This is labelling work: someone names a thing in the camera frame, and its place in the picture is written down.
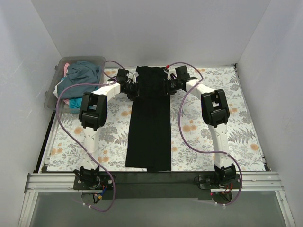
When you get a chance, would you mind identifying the black t-shirt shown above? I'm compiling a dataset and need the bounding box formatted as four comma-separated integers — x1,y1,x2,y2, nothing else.
125,66,171,172

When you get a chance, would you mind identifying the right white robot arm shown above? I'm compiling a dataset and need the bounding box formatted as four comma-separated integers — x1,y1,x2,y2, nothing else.
164,65,236,188

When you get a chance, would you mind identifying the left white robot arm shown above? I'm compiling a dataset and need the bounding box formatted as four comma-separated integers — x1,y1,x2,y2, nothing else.
74,69,138,189

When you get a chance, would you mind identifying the teal blue shirt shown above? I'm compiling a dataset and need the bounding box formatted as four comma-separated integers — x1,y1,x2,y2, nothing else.
53,61,102,99

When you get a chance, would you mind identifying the turquoise shirt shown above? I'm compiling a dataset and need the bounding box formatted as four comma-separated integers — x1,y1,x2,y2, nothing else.
69,98,82,109

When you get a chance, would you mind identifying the floral table mat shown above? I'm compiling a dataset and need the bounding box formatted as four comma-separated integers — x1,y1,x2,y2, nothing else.
45,67,265,172

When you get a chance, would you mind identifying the pink white garment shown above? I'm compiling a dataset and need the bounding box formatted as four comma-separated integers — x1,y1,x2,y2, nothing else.
63,63,70,77

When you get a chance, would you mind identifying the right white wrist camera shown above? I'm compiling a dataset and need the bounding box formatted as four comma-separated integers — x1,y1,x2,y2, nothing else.
164,67,176,80

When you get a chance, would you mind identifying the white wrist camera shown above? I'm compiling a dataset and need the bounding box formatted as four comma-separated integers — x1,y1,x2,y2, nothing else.
164,67,176,80
132,72,139,83

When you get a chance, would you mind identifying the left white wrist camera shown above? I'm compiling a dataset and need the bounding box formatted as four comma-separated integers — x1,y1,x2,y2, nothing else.
132,72,139,83

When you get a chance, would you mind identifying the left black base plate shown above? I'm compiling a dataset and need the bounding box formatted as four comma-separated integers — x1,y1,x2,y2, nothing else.
73,175,114,190

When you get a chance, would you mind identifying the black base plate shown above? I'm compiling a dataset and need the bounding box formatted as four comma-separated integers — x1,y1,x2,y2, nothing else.
73,175,114,190
194,172,241,190

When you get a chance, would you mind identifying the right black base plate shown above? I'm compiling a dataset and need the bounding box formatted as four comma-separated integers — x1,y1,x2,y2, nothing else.
194,172,241,190

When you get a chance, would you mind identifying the aluminium frame rail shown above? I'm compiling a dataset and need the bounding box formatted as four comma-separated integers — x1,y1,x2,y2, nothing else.
19,172,296,227

